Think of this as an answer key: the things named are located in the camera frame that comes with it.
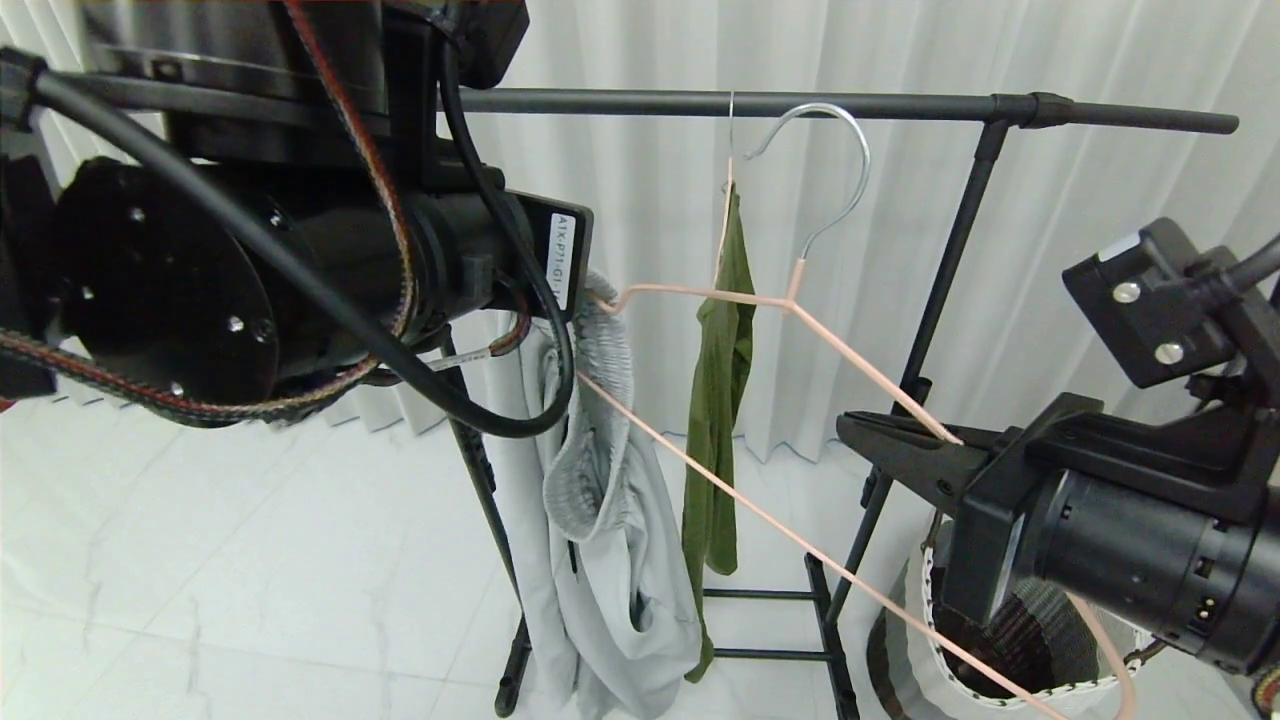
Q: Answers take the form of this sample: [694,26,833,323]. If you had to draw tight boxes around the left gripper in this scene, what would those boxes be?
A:
[50,160,594,406]

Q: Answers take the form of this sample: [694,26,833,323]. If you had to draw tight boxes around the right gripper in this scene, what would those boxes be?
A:
[837,392,1280,676]

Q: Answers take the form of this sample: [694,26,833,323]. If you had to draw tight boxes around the green long-sleeved shirt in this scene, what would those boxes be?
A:
[682,185,758,684]

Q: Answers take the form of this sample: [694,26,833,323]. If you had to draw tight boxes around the pink clothes hanger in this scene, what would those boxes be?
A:
[578,102,1141,720]
[710,92,741,291]

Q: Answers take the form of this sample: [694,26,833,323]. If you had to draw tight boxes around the pale grey shorts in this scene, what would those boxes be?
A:
[485,270,706,720]

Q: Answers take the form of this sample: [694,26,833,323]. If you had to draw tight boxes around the white laundry basket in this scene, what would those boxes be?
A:
[867,510,1171,720]

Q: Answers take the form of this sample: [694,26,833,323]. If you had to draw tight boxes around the black clothes rack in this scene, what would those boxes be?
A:
[440,88,1241,720]

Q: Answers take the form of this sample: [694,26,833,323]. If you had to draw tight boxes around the white curtain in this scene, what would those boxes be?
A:
[0,0,1280,466]

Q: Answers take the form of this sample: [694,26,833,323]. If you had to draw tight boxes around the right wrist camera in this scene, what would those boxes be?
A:
[1062,218,1280,471]

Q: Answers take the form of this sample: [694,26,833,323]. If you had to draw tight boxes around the black cable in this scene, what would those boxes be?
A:
[0,45,578,441]
[1190,235,1280,306]

